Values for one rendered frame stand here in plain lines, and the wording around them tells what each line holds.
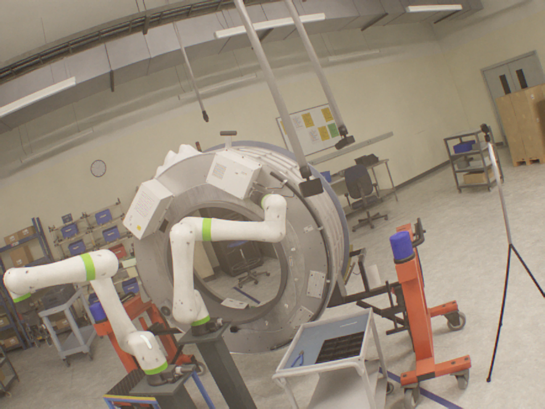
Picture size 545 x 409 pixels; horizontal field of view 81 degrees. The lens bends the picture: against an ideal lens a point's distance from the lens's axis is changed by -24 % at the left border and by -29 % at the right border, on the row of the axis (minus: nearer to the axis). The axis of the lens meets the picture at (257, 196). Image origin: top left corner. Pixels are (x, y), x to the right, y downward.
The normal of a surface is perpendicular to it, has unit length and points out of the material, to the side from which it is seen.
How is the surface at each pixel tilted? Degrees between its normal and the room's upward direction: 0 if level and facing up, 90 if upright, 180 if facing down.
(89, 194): 90
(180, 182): 90
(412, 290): 90
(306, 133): 90
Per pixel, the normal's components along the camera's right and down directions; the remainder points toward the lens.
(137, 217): -0.32, 0.19
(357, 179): -0.12, 0.27
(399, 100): 0.32, -0.04
